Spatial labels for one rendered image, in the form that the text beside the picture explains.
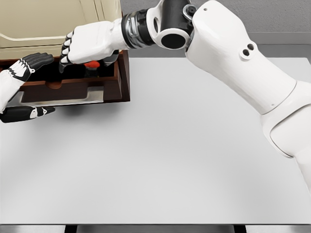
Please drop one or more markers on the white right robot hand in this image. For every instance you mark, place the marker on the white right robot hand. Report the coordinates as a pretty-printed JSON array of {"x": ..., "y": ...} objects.
[{"x": 90, "y": 41}]

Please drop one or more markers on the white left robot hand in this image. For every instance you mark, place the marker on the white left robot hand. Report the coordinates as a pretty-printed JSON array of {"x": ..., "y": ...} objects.
[{"x": 11, "y": 82}]

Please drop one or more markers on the red button black switch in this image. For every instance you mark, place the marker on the red button black switch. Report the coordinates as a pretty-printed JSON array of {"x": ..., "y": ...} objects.
[{"x": 92, "y": 64}]

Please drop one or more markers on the dark brown wooden drawer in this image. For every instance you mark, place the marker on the dark brown wooden drawer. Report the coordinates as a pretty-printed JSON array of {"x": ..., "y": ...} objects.
[{"x": 73, "y": 88}]

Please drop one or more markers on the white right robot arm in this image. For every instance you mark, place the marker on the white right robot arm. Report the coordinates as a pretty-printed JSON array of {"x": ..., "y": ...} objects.
[{"x": 226, "y": 48}]

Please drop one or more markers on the cream cabinet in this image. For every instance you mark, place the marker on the cream cabinet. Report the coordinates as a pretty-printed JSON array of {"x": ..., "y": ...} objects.
[{"x": 48, "y": 21}]

